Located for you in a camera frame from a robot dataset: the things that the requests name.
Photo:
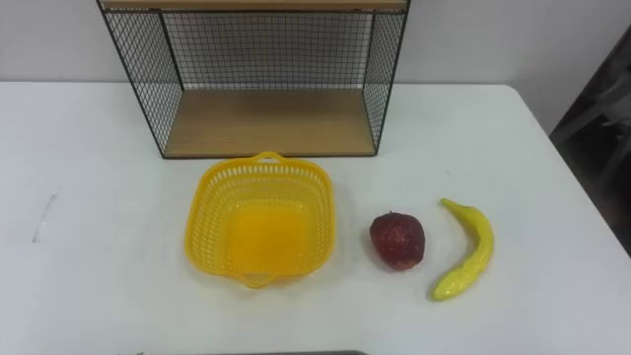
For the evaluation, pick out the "yellow plastic perforated basket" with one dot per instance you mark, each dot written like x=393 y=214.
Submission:
x=266 y=236

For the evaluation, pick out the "red strawberry toy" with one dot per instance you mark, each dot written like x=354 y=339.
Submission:
x=398 y=241

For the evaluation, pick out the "yellow banana toy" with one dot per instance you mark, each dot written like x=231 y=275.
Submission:
x=475 y=246

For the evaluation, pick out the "white table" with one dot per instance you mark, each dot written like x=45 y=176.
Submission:
x=98 y=246

